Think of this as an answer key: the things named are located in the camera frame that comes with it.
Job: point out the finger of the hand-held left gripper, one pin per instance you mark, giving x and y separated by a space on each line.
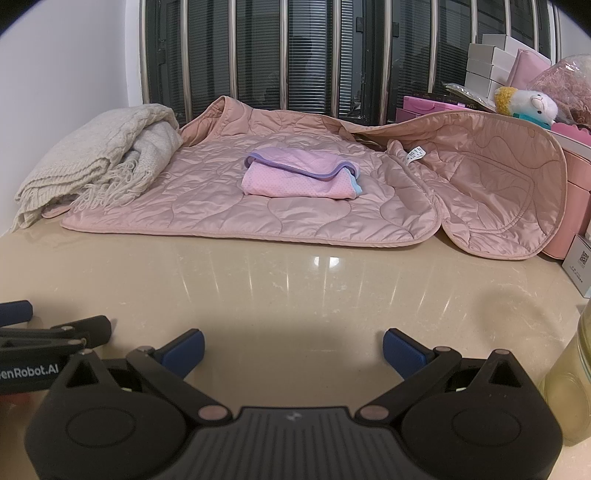
16 313
87 330

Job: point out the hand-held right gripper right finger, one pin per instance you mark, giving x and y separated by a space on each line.
405 351

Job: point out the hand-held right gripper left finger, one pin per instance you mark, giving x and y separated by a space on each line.
184 351

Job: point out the pink garment with purple trim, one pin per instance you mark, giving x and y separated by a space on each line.
300 177

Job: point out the pink quilted jacket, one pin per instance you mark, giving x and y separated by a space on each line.
323 217

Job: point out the glass jar of yellow liquid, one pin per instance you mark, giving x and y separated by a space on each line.
570 392

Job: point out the beige knitted blanket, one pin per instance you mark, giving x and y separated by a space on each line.
92 157

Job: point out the white box with code label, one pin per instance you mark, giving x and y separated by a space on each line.
579 265

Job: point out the pink storage case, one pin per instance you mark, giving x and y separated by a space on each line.
575 184

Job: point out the flat magenta box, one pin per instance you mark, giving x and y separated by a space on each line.
429 108

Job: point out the dark patterned packet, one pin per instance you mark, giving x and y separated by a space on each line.
466 94

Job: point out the white cardboard box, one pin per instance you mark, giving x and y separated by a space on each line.
480 85
505 44
485 70
489 55

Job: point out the white and yellow plush toy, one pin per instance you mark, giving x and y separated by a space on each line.
531 104

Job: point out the pink pouch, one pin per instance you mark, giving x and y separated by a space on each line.
528 69

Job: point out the bag of pink shredded filler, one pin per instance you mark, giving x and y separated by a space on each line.
570 83

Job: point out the metal bar window grille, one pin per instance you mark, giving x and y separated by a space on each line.
295 55

